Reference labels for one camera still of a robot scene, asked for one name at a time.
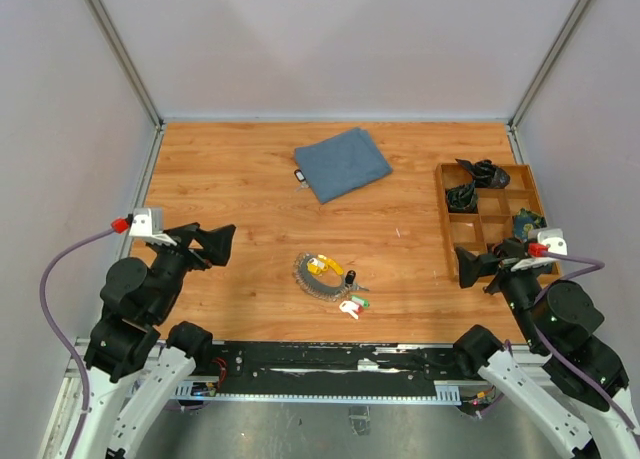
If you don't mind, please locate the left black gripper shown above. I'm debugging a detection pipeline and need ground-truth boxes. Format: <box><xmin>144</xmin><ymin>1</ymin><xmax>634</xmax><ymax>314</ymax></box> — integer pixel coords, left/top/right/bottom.
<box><xmin>149</xmin><ymin>221</ymin><xmax>235</xmax><ymax>320</ymax></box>

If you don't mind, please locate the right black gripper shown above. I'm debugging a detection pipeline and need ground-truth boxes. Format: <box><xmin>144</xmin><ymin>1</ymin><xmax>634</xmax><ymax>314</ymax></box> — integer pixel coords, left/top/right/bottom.
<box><xmin>456</xmin><ymin>237</ymin><xmax>546</xmax><ymax>347</ymax></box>

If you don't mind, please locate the metal key organizer ring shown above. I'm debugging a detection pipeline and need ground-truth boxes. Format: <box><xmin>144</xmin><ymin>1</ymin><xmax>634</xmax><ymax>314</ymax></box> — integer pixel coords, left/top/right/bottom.
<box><xmin>292</xmin><ymin>251</ymin><xmax>351</xmax><ymax>303</ymax></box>

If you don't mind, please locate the yellow tagged key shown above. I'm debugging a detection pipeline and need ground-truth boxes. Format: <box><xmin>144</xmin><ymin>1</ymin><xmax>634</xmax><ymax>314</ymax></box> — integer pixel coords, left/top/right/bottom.
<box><xmin>306</xmin><ymin>257</ymin><xmax>329</xmax><ymax>275</ymax></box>

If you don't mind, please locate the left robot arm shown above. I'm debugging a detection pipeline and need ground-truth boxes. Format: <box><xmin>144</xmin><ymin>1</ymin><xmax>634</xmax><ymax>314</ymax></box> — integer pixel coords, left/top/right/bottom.
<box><xmin>71</xmin><ymin>214</ymin><xmax>236</xmax><ymax>458</ymax></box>

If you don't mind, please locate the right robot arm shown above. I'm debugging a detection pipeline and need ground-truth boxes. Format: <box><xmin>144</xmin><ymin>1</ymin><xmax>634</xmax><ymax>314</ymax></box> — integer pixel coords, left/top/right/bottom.
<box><xmin>452</xmin><ymin>229</ymin><xmax>639</xmax><ymax>458</ymax></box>

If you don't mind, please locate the wooden compartment tray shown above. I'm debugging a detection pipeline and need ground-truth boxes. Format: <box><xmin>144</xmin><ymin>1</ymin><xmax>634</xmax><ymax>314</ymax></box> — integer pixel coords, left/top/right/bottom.
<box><xmin>435</xmin><ymin>162</ymin><xmax>544</xmax><ymax>281</ymax></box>

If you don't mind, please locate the dark rolled tie middle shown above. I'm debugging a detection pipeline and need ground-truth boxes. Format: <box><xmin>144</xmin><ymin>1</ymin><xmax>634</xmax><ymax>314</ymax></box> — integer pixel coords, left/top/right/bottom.
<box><xmin>445</xmin><ymin>182</ymin><xmax>478</xmax><ymax>214</ymax></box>

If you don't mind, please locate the dark rolled tie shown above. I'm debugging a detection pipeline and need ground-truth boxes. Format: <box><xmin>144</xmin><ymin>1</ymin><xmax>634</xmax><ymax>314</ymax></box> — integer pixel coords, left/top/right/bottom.
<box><xmin>445</xmin><ymin>182</ymin><xmax>478</xmax><ymax>214</ymax></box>
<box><xmin>456</xmin><ymin>159</ymin><xmax>511</xmax><ymax>189</ymax></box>

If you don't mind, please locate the blue floral rolled tie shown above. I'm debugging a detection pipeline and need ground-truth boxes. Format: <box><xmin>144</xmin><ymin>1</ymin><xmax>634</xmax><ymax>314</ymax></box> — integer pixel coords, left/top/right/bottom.
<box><xmin>513</xmin><ymin>208</ymin><xmax>547</xmax><ymax>241</ymax></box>

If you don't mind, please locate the dark rolled tie top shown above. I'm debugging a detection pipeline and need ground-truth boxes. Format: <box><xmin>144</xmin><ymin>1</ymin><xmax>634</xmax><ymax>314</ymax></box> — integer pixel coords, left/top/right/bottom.
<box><xmin>456</xmin><ymin>159</ymin><xmax>511</xmax><ymax>189</ymax></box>

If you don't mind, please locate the black key fob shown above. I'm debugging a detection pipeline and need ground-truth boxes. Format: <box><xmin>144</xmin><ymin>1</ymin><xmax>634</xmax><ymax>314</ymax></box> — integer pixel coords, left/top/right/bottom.
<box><xmin>294</xmin><ymin>169</ymin><xmax>306</xmax><ymax>183</ymax></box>

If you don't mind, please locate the green key tag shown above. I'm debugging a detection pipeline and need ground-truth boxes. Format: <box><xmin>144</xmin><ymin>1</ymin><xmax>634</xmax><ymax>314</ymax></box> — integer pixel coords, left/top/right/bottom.
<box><xmin>351</xmin><ymin>295</ymin><xmax>370</xmax><ymax>308</ymax></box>

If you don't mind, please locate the black key tag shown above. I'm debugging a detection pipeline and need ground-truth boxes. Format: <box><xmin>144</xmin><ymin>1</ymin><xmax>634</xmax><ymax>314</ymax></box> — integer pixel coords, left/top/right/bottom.
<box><xmin>344</xmin><ymin>270</ymin><xmax>369</xmax><ymax>292</ymax></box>

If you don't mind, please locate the white key tag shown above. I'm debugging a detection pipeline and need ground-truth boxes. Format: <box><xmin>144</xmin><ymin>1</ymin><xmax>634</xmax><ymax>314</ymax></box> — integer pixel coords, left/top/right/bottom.
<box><xmin>339</xmin><ymin>300</ymin><xmax>359</xmax><ymax>320</ymax></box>

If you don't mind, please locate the folded blue cloth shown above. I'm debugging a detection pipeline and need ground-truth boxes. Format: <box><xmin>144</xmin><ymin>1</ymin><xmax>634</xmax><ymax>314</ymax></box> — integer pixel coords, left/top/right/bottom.
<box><xmin>294</xmin><ymin>127</ymin><xmax>393</xmax><ymax>204</ymax></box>

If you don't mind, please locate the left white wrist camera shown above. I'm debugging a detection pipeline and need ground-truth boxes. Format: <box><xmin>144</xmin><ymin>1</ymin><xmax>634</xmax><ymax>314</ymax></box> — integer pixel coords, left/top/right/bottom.
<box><xmin>129</xmin><ymin>207</ymin><xmax>177</xmax><ymax>246</ymax></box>

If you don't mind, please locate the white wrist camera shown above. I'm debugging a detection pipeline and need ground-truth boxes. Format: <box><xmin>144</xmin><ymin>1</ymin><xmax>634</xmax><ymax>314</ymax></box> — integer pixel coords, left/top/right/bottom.
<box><xmin>511</xmin><ymin>228</ymin><xmax>568</xmax><ymax>271</ymax></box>
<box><xmin>129</xmin><ymin>207</ymin><xmax>177</xmax><ymax>246</ymax></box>

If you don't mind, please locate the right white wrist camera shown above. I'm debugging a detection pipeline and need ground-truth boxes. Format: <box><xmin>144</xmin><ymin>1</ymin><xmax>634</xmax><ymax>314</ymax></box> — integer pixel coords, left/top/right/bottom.
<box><xmin>511</xmin><ymin>228</ymin><xmax>568</xmax><ymax>271</ymax></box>

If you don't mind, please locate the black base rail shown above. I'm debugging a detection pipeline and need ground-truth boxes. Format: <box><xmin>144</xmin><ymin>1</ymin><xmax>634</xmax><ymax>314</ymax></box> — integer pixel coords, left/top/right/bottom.
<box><xmin>187</xmin><ymin>341</ymin><xmax>483</xmax><ymax>402</ymax></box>

